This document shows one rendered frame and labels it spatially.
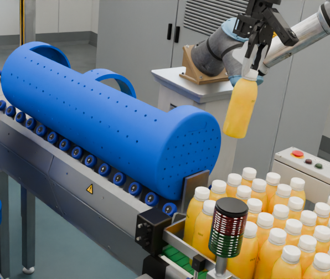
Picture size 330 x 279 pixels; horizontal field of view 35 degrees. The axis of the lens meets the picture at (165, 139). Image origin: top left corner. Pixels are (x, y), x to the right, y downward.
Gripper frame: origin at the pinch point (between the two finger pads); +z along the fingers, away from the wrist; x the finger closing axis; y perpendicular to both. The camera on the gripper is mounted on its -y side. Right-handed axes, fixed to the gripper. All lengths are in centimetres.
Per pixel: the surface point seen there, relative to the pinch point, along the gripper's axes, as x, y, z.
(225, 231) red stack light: 45, -29, 21
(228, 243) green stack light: 44, -30, 23
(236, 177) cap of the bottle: -0.1, -6.1, 29.0
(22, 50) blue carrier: 3, 93, 24
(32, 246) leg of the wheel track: -29, 101, 127
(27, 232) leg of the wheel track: -25, 102, 118
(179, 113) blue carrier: 6.7, 13.9, 17.2
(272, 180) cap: -8.6, -12.8, 27.9
